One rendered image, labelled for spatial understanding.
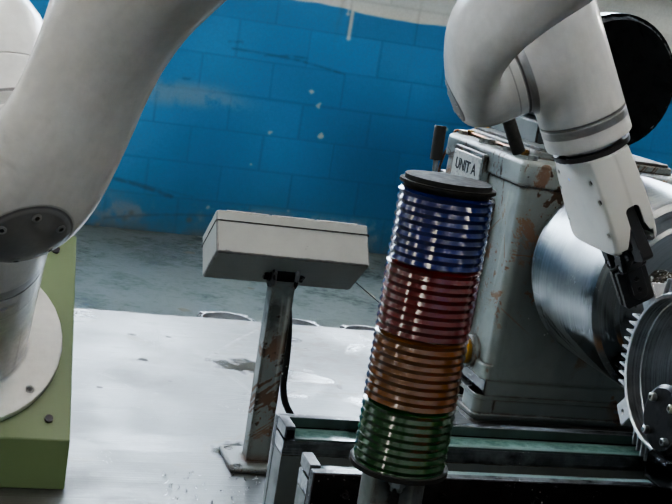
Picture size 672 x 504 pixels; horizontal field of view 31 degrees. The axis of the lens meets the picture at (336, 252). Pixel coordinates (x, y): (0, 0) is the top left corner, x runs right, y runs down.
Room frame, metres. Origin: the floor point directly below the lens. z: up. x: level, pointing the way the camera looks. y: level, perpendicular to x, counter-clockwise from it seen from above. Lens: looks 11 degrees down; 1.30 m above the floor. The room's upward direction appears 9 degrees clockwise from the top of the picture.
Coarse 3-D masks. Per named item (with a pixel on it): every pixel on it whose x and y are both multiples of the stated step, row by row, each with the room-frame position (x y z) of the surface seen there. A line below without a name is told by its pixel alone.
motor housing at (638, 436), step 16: (656, 304) 1.19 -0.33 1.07; (640, 320) 1.20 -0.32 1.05; (656, 320) 1.20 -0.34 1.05; (624, 336) 1.23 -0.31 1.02; (640, 336) 1.21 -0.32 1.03; (656, 336) 1.21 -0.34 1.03; (640, 352) 1.21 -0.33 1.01; (656, 352) 1.22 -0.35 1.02; (640, 368) 1.21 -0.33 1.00; (656, 368) 1.22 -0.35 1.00; (624, 384) 1.20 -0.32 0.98; (640, 384) 1.21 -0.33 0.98; (656, 384) 1.21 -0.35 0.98; (640, 400) 1.20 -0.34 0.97; (640, 416) 1.18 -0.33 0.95; (640, 432) 1.16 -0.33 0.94; (640, 448) 1.16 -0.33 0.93
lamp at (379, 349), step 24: (384, 336) 0.72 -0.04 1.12; (384, 360) 0.71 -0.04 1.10; (408, 360) 0.70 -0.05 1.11; (432, 360) 0.71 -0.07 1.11; (456, 360) 0.71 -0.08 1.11; (384, 384) 0.71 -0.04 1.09; (408, 384) 0.70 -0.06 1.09; (432, 384) 0.71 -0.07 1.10; (456, 384) 0.72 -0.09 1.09; (408, 408) 0.70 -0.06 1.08; (432, 408) 0.71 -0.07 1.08
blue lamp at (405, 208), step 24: (408, 192) 0.72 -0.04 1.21; (408, 216) 0.71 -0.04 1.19; (432, 216) 0.70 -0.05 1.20; (456, 216) 0.70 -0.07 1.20; (480, 216) 0.71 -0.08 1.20; (408, 240) 0.71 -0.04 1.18; (432, 240) 0.70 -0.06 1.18; (456, 240) 0.71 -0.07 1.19; (480, 240) 0.72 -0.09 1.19; (408, 264) 0.71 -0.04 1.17; (432, 264) 0.70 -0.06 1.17; (456, 264) 0.71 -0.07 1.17; (480, 264) 0.72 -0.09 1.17
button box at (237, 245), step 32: (224, 224) 1.24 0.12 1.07; (256, 224) 1.26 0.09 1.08; (288, 224) 1.27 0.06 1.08; (320, 224) 1.28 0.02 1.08; (352, 224) 1.30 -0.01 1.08; (224, 256) 1.23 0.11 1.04; (256, 256) 1.24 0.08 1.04; (288, 256) 1.25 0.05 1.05; (320, 256) 1.26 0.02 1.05; (352, 256) 1.27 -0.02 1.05
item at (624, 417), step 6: (654, 282) 1.20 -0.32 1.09; (654, 288) 1.19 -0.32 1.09; (660, 288) 1.19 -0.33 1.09; (654, 294) 1.19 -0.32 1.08; (660, 294) 1.19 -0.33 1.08; (648, 300) 1.19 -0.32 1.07; (624, 402) 1.20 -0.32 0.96; (618, 408) 1.21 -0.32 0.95; (624, 408) 1.20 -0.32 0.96; (624, 414) 1.19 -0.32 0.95; (624, 420) 1.19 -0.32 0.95; (630, 420) 1.19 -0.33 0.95; (630, 426) 1.20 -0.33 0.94
